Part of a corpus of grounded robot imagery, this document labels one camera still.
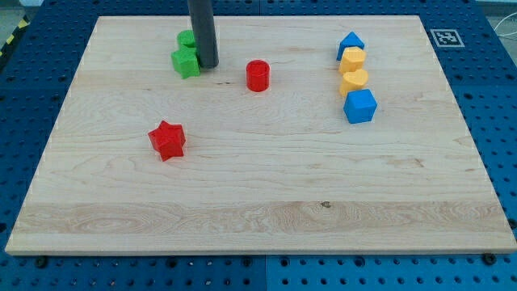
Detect white fiducial marker tag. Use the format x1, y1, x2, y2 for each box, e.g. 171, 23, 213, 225
431, 29, 464, 48

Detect yellow heart block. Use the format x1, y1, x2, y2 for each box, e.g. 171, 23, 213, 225
339, 69, 369, 97

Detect yellow black hazard tape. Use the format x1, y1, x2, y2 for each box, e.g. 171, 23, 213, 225
1, 15, 31, 59

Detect wooden board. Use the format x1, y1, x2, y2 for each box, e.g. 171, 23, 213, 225
6, 15, 516, 255

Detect white cable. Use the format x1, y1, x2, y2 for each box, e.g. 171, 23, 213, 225
493, 11, 517, 40

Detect red star block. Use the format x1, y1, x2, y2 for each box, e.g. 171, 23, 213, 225
148, 120, 186, 162

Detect blue cube block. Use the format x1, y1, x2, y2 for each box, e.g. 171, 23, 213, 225
343, 89, 377, 124

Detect green star block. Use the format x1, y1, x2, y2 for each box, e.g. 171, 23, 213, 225
170, 47, 200, 79

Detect red cylinder block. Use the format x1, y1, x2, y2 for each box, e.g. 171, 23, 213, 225
246, 60, 270, 92

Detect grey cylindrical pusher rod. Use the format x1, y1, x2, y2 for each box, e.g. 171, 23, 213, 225
187, 0, 219, 68

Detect green cylinder block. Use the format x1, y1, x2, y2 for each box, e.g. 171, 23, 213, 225
176, 30, 196, 49

